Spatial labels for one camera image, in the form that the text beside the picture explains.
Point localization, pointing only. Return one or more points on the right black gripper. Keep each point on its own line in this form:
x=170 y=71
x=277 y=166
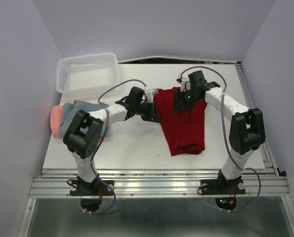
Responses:
x=176 y=106

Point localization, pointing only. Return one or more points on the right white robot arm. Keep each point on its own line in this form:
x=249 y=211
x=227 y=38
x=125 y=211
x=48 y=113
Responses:
x=242 y=127

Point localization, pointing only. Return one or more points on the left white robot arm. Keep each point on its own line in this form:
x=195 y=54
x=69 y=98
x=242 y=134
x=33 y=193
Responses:
x=88 y=129

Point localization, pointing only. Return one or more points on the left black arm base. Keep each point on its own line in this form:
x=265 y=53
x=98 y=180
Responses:
x=79 y=188

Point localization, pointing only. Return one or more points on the white plastic basket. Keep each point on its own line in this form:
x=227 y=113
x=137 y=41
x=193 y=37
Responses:
x=85 y=75

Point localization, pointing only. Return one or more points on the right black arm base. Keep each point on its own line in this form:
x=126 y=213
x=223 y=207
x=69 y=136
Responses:
x=218 y=188

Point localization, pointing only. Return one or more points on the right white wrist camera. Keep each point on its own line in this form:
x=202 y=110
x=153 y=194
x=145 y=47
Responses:
x=184 y=83

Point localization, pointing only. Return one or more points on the aluminium mounting rail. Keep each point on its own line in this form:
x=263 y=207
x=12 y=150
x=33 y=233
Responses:
x=157 y=183

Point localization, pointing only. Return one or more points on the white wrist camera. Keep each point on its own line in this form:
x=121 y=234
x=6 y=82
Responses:
x=184 y=83
x=150 y=94

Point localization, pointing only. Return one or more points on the light blue denim skirt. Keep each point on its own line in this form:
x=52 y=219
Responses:
x=70 y=110

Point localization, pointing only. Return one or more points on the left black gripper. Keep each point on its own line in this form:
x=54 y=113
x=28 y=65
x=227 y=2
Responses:
x=152 y=115

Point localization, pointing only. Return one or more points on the red skirt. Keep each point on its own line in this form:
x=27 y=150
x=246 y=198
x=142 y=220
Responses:
x=184 y=131

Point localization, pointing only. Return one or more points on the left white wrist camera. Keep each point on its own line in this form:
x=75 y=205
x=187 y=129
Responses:
x=150 y=94

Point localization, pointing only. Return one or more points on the pink pleated skirt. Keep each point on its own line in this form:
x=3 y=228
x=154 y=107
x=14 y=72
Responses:
x=55 y=119

